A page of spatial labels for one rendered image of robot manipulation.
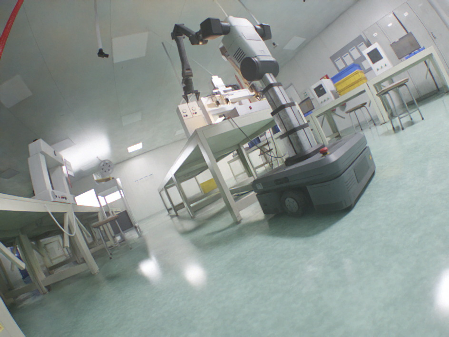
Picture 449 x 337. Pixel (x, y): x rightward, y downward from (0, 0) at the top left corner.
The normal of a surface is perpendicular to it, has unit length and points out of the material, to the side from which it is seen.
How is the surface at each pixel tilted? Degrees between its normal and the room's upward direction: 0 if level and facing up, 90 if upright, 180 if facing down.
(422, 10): 90
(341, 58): 90
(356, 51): 90
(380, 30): 90
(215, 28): 120
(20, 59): 180
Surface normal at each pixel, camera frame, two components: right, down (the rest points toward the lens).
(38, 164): 0.40, -0.21
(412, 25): -0.82, 0.36
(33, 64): 0.42, 0.91
